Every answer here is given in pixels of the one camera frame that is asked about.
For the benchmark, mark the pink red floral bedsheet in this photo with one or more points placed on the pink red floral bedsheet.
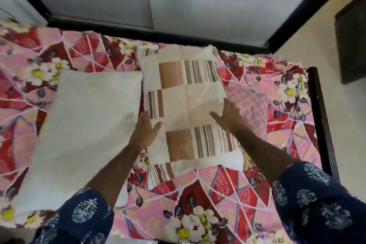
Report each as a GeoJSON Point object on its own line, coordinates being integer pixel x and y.
{"type": "Point", "coordinates": [228, 195]}

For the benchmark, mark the person's left forearm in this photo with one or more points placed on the person's left forearm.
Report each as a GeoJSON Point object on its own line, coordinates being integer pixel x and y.
{"type": "Point", "coordinates": [114, 172]}

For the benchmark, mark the plain white pillow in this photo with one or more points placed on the plain white pillow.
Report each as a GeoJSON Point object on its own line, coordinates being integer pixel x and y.
{"type": "Point", "coordinates": [80, 138]}

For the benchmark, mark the person's right forearm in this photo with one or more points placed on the person's right forearm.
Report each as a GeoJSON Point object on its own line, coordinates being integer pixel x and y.
{"type": "Point", "coordinates": [263, 155]}

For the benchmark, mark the person's right hand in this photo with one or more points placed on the person's right hand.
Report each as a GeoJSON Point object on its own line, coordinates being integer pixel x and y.
{"type": "Point", "coordinates": [231, 119]}

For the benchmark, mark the dark cabinet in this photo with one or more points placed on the dark cabinet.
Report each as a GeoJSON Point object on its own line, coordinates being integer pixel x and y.
{"type": "Point", "coordinates": [351, 40]}

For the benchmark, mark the person's left thumb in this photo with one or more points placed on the person's left thumb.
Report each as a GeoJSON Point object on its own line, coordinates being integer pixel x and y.
{"type": "Point", "coordinates": [156, 128]}

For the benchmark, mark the cream brown patchwork striped pillow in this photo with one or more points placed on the cream brown patchwork striped pillow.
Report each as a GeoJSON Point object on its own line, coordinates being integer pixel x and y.
{"type": "Point", "coordinates": [185, 100]}

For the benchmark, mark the person's left hand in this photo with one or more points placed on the person's left hand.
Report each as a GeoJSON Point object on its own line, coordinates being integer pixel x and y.
{"type": "Point", "coordinates": [143, 135]}

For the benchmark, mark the navy floral print shirt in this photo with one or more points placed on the navy floral print shirt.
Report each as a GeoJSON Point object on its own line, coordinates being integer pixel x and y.
{"type": "Point", "coordinates": [317, 209]}

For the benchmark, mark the black wooden bed frame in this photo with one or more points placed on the black wooden bed frame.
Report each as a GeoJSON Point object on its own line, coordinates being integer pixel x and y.
{"type": "Point", "coordinates": [323, 123]}

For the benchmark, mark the person's right thumb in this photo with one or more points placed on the person's right thumb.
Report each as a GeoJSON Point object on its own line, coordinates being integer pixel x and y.
{"type": "Point", "coordinates": [217, 118]}

